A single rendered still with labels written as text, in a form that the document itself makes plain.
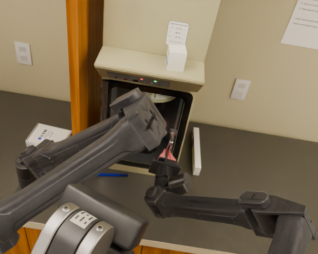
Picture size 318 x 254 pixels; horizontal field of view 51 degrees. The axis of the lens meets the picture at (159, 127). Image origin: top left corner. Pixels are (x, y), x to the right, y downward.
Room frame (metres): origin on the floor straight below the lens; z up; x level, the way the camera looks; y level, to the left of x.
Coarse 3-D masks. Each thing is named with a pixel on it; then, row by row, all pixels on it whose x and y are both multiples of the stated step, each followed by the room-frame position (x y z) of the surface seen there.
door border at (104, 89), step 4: (104, 84) 0.91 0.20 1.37; (108, 84) 0.91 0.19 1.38; (100, 88) 0.90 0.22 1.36; (104, 88) 0.91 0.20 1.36; (100, 92) 0.90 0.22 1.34; (104, 92) 0.91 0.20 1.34; (104, 96) 0.91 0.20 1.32; (100, 100) 0.90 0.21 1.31; (104, 100) 0.91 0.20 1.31; (100, 104) 0.90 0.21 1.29; (104, 104) 0.91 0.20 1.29; (104, 108) 0.91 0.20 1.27; (100, 112) 0.90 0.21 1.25; (104, 112) 0.91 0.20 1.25; (100, 116) 0.90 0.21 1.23; (104, 116) 0.91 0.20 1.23
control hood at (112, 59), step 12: (108, 48) 0.90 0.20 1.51; (120, 48) 0.91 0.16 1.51; (96, 60) 0.82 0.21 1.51; (108, 60) 0.83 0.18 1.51; (120, 60) 0.84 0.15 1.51; (132, 60) 0.86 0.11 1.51; (144, 60) 0.87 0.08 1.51; (156, 60) 0.88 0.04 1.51; (192, 60) 0.92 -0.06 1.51; (120, 72) 0.81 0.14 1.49; (132, 72) 0.81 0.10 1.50; (144, 72) 0.81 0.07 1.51; (156, 72) 0.82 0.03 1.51; (168, 72) 0.83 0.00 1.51; (180, 72) 0.84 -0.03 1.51; (192, 72) 0.85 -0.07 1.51; (204, 72) 0.87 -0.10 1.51; (180, 84) 0.84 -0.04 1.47; (192, 84) 0.82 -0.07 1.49
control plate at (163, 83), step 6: (108, 72) 0.83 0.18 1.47; (114, 78) 0.88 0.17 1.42; (120, 78) 0.87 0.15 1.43; (126, 78) 0.86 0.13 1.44; (132, 78) 0.85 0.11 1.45; (138, 78) 0.84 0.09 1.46; (144, 78) 0.83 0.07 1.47; (150, 84) 0.89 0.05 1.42; (156, 84) 0.88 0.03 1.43; (162, 84) 0.87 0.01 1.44; (168, 84) 0.86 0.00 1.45
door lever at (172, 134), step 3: (171, 132) 0.91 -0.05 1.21; (168, 135) 0.91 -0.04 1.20; (171, 135) 0.90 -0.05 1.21; (174, 135) 0.91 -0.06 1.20; (171, 138) 0.89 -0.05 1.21; (171, 141) 0.87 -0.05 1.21; (168, 144) 0.86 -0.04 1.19; (171, 144) 0.86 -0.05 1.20; (168, 147) 0.86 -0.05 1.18; (165, 150) 0.87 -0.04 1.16; (168, 150) 0.86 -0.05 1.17; (165, 153) 0.86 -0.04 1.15; (168, 153) 0.87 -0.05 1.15; (165, 156) 0.86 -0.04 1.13
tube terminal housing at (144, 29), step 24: (120, 0) 0.92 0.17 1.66; (144, 0) 0.92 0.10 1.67; (168, 0) 0.92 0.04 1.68; (192, 0) 0.93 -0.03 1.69; (216, 0) 0.93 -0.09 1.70; (120, 24) 0.92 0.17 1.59; (144, 24) 0.92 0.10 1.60; (192, 24) 0.93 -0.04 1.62; (144, 48) 0.92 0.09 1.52; (192, 48) 0.93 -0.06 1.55; (120, 168) 0.92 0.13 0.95; (144, 168) 0.92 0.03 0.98
